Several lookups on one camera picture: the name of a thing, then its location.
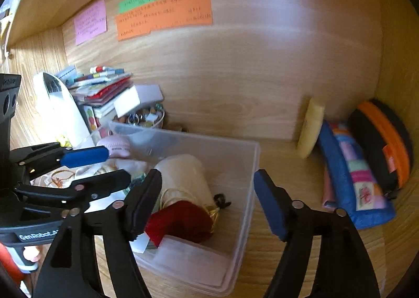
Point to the orange and black round case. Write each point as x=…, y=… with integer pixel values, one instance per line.
x=376, y=141

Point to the small white box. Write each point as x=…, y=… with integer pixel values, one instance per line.
x=137, y=98

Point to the blue pencil case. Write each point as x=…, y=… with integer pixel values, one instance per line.
x=347, y=180

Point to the orange paper note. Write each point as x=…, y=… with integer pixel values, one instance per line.
x=163, y=13

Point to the yellow bottle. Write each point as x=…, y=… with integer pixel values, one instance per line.
x=311, y=128

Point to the round tin of trinkets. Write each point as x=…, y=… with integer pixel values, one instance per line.
x=144, y=119

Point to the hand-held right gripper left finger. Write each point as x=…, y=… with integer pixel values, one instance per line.
x=144, y=201

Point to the stack of booklets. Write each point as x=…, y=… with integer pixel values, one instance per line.
x=98, y=88

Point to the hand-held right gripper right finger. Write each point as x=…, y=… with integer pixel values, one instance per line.
x=270, y=203

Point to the pink paper note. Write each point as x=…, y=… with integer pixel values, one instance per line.
x=91, y=21

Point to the clear plastic storage box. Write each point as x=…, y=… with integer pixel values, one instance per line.
x=235, y=186

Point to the fruit print box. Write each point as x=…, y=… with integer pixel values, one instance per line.
x=90, y=119

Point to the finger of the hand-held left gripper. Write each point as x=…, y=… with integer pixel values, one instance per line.
x=104, y=182
x=85, y=156

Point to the small black clip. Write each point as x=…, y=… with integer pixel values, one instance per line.
x=222, y=201

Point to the wooden desktop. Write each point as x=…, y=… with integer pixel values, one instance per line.
x=284, y=167

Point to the red cloth pouch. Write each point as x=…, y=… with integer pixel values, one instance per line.
x=183, y=222

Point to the yellow-green spray bottle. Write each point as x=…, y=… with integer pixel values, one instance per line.
x=64, y=141

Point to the pink round jar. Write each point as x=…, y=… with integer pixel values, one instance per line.
x=114, y=147

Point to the person's left hand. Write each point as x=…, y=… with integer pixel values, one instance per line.
x=31, y=254

